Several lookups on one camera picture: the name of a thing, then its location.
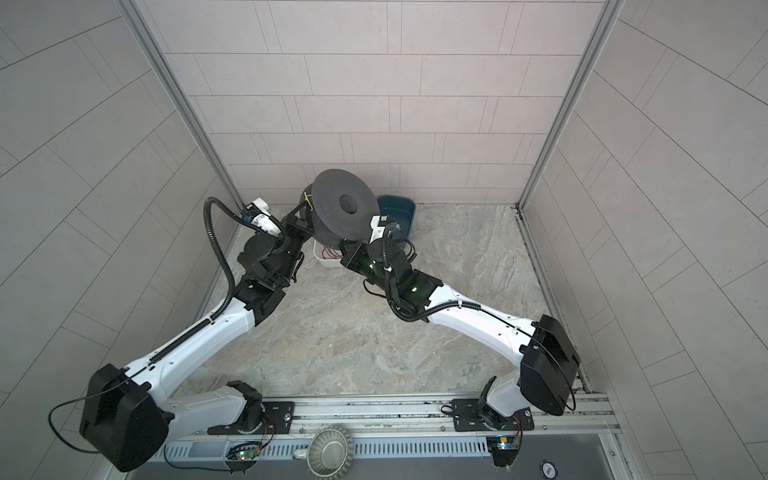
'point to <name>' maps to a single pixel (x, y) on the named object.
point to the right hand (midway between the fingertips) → (333, 247)
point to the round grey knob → (330, 452)
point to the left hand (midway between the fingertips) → (318, 198)
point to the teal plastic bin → (400, 209)
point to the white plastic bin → (328, 263)
